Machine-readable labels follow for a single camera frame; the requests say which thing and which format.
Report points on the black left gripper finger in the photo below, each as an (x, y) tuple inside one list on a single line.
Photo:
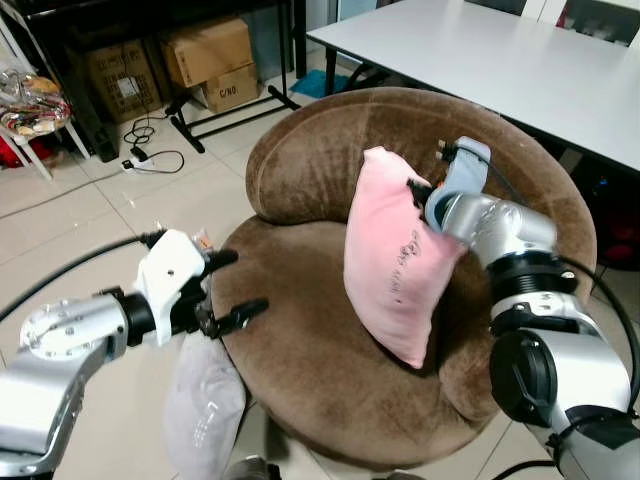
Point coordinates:
[(221, 260), (242, 315)]

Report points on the pink pillow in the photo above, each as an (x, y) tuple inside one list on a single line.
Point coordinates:
[(395, 260)]

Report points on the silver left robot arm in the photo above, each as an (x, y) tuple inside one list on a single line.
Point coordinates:
[(55, 360)]

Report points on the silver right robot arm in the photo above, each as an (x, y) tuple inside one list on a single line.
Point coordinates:
[(500, 230)]

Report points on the grey pillow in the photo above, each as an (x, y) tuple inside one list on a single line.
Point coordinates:
[(205, 400)]

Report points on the white power strip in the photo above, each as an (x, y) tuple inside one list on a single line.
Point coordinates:
[(138, 160)]

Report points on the white table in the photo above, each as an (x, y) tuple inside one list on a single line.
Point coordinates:
[(500, 60)]

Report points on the small brown cardboard box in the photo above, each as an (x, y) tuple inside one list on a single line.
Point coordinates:
[(230, 88)]

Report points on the dark labelled cardboard box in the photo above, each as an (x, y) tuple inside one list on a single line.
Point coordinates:
[(125, 80)]

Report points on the large brown cardboard box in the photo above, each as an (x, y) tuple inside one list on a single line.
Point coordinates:
[(210, 50)]

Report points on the clear bag of goods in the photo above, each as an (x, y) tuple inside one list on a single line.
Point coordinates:
[(30, 100)]

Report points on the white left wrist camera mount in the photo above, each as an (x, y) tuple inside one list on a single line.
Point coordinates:
[(165, 265)]

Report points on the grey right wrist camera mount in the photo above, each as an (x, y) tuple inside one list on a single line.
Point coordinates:
[(468, 165)]

